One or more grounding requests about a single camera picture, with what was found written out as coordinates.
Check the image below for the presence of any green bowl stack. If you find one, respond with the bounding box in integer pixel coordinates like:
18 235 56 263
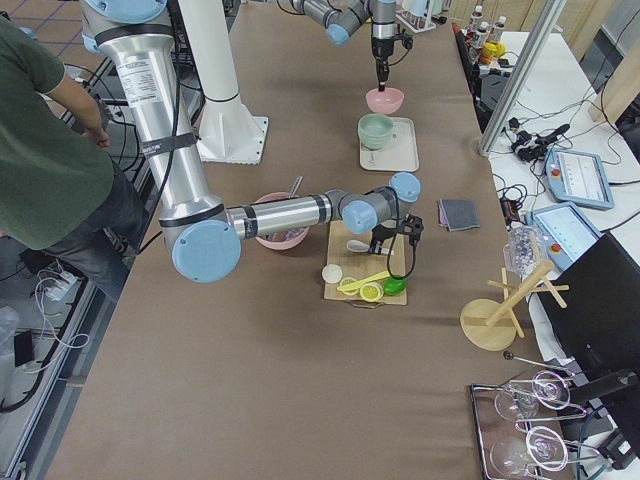
357 114 394 150

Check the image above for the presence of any wine glass rack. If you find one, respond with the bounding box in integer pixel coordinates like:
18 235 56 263
470 350 624 479

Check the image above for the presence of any black monitor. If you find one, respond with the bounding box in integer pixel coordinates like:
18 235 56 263
540 233 639 380

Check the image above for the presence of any large pink ice bowl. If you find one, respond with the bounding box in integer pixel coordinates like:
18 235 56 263
255 192 309 251

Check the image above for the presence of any small pink bowl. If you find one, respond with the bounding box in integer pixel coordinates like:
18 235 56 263
365 87 405 115

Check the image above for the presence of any white ceramic spoon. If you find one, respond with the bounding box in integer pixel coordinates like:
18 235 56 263
346 239 394 255

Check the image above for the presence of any green toy lime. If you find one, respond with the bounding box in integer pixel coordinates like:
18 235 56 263
383 278 407 297

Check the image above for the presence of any aluminium frame post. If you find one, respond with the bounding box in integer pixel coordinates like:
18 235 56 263
478 0 566 157

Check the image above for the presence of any yellow plastic knife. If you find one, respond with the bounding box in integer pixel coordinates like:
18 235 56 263
337 270 391 292

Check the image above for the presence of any blue teach pendant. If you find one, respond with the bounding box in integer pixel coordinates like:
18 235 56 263
545 148 615 210

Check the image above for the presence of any standing person green shirt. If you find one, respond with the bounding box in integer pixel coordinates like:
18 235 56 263
1 20 148 302

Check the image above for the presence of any grey folded cloth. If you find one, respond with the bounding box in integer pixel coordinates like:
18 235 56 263
437 199 480 232

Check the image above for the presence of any wooden mug tree stand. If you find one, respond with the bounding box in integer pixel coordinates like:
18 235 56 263
459 232 570 352

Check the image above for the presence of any upper lemon slice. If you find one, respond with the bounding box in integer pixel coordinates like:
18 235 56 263
359 282 384 303

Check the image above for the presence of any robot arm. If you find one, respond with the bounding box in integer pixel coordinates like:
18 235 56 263
82 1 423 283
287 0 400 92

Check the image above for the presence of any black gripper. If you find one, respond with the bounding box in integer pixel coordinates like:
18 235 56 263
371 37 394 92
368 220 399 255

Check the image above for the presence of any wooden cutting board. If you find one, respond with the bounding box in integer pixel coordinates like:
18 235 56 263
324 221 412 305

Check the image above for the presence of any cream rabbit tray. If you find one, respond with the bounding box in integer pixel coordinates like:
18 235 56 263
359 117 419 172

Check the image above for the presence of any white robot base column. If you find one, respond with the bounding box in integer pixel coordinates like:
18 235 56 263
179 0 268 165

